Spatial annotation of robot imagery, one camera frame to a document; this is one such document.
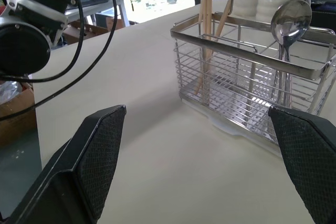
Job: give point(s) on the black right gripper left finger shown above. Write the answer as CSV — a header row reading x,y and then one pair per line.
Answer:
x,y
78,161

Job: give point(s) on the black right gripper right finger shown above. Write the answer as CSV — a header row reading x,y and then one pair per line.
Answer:
x,y
307,150

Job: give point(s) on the metal spoon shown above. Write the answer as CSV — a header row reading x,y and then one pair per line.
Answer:
x,y
290,22

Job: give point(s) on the brown cardboard box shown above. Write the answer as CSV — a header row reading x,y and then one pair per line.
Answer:
x,y
15,119
89,31

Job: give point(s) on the white plastic drip tray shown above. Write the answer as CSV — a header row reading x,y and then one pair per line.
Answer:
x,y
228,129

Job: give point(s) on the black box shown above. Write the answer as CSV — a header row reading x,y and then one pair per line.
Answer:
x,y
321,9

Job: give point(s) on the white ribbed plant pot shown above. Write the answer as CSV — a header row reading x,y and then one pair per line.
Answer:
x,y
248,5

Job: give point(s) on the wooden chopstick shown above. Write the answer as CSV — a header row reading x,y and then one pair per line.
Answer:
x,y
228,6
208,24
202,11

